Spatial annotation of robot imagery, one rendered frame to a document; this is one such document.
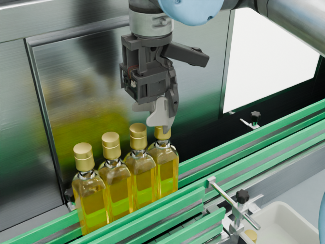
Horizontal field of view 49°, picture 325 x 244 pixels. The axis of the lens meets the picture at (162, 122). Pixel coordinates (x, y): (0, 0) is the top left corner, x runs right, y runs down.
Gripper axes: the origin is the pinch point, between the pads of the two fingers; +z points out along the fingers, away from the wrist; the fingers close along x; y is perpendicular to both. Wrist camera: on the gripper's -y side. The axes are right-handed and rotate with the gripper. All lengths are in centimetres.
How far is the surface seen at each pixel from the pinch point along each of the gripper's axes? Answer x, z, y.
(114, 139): 1.0, -0.9, 11.4
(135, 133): 1.3, -0.7, 7.0
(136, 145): 1.2, 2.3, 7.0
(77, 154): 1.1, -0.7, 18.8
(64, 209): -13.2, 27.3, 20.9
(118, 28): -12.2, -16.6, 2.7
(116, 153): 1.5, 2.1, 11.5
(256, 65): -12.9, 3.2, -39.4
